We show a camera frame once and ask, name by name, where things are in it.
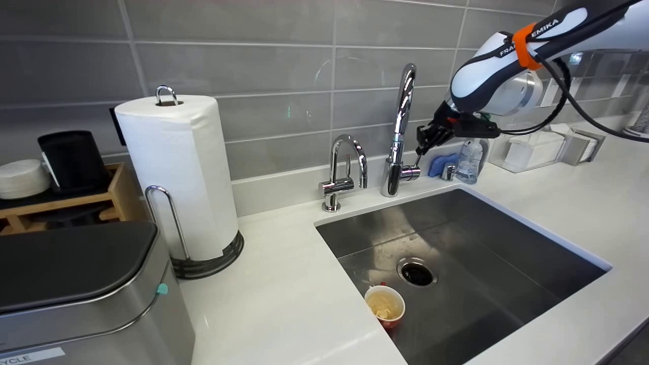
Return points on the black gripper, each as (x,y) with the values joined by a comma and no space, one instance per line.
(467,124)

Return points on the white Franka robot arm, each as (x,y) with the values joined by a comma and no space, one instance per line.
(487,74)

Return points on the tall chrome tap faucet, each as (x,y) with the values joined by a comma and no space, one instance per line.
(404,101)

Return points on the short curved chrome faucet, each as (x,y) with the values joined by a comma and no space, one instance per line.
(336,182)

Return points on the blue sponge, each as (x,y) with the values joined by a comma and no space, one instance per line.
(442,165)

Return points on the white plastic container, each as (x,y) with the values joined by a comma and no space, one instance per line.
(535,153)

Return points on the black round sink drain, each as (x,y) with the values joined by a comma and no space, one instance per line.
(416,272)

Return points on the small white box holder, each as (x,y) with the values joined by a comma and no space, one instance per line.
(582,145)

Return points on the stainless steel sink basin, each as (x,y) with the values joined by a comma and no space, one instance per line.
(514,271)

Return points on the red cup with white inside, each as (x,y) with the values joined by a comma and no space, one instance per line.
(387,308)

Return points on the metal paper towel holder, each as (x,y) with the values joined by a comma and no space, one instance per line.
(212,265)

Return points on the white paper towel roll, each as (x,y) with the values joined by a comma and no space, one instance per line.
(175,174)

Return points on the wooden countertop rack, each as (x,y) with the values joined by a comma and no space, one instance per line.
(123,195)

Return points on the black container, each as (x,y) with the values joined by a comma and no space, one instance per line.
(74,163)

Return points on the steel trash can black lid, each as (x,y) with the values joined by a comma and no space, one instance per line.
(82,317)

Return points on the white bowl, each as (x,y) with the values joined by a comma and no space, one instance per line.
(21,178)

